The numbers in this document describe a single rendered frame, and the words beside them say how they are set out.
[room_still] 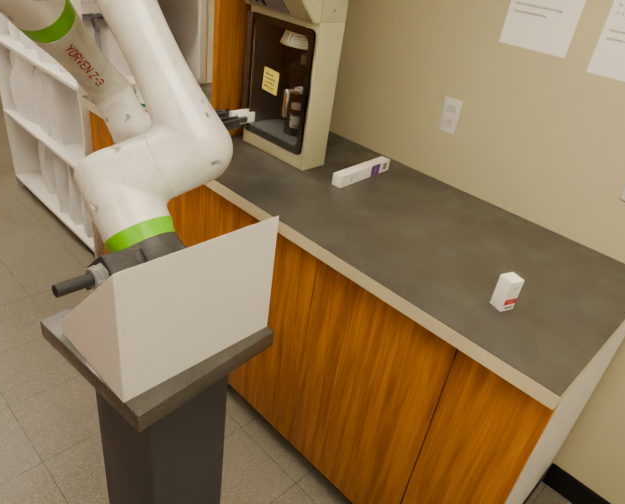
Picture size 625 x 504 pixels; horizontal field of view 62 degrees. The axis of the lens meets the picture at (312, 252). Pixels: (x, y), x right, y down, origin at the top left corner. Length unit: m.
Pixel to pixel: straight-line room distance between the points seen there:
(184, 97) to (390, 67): 1.18
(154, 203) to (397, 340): 0.70
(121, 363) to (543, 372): 0.81
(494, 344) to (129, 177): 0.81
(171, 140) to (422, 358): 0.78
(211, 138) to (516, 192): 1.16
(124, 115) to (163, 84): 0.42
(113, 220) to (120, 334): 0.22
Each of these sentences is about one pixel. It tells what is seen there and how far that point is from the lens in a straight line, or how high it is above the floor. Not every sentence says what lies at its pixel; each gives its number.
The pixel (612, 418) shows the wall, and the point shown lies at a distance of 2.05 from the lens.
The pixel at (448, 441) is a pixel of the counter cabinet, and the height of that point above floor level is 0.61.
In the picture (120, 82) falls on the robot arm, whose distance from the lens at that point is 1.44.
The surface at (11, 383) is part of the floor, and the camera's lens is 2.40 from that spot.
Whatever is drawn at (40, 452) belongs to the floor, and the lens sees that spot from 2.14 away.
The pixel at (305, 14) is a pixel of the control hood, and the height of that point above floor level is 1.43.
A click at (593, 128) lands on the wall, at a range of 1.74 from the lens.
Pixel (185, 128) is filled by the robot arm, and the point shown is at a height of 1.32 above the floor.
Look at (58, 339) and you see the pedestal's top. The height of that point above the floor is 0.94.
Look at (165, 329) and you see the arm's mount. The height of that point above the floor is 1.06.
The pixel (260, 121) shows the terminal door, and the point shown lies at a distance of 1.91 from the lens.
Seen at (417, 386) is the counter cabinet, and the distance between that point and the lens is 1.39.
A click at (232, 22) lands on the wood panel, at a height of 1.34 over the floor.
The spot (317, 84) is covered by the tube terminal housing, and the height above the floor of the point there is 1.23.
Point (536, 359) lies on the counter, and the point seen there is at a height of 0.94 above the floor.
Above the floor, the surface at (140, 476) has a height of 0.62.
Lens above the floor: 1.64
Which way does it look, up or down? 32 degrees down
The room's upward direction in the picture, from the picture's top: 9 degrees clockwise
